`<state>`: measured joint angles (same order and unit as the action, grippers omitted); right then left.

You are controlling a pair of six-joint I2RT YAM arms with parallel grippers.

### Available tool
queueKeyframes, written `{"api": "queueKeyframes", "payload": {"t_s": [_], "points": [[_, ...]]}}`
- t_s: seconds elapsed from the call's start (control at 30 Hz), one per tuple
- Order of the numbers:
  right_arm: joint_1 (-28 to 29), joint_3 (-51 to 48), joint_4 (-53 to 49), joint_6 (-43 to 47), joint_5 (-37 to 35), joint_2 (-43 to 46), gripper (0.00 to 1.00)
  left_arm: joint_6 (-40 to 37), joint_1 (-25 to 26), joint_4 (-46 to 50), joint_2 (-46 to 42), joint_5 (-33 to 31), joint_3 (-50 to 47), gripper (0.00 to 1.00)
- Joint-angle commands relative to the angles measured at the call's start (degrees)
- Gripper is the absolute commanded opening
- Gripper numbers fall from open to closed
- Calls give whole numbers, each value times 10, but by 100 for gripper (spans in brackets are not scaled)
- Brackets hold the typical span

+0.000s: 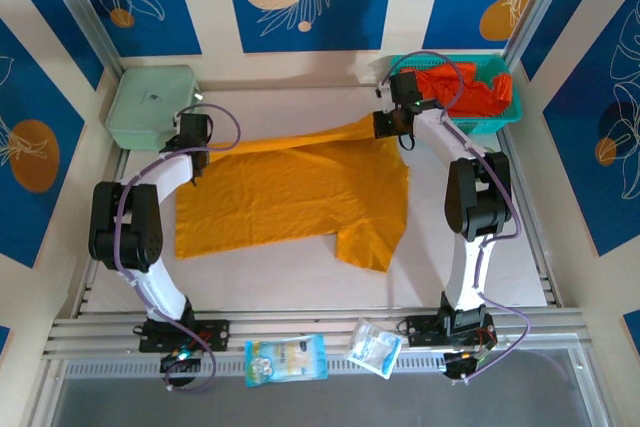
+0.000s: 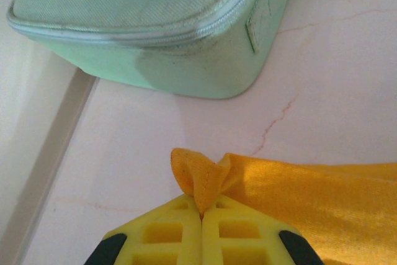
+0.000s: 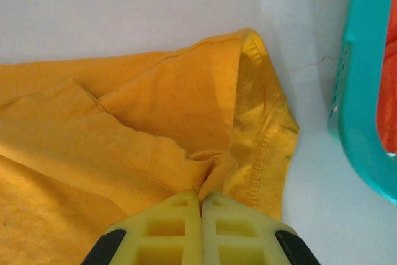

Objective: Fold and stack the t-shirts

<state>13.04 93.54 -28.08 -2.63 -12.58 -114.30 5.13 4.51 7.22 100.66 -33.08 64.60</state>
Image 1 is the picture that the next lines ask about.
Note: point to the aluminium frame rail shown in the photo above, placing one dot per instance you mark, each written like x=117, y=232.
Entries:
x=300, y=322

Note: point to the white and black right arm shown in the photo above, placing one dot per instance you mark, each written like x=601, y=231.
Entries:
x=475, y=197

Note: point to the teal plastic basket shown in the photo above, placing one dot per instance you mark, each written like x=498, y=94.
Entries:
x=500, y=67

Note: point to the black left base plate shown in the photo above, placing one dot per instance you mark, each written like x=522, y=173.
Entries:
x=217, y=334

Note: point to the blue yellow snack packet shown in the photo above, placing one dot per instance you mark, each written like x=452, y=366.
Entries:
x=285, y=359

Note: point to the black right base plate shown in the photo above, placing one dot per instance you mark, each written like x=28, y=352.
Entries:
x=425, y=329

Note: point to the black base connector board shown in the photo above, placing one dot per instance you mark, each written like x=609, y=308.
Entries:
x=462, y=364
x=180, y=362

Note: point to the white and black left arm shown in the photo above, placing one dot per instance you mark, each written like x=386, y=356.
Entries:
x=125, y=227

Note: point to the aluminium corner post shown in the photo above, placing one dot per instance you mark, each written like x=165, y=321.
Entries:
x=80, y=2
x=542, y=2

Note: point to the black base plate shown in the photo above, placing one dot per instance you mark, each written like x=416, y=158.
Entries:
x=217, y=334
x=425, y=329

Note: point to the orange t-shirt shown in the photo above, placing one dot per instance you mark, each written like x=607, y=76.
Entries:
x=480, y=94

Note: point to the yellow t-shirt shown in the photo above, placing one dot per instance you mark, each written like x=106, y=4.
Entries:
x=280, y=197

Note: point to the white blue plastic packet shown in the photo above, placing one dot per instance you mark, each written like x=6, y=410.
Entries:
x=372, y=349

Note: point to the pale green lidded container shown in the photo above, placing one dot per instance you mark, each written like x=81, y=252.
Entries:
x=145, y=102

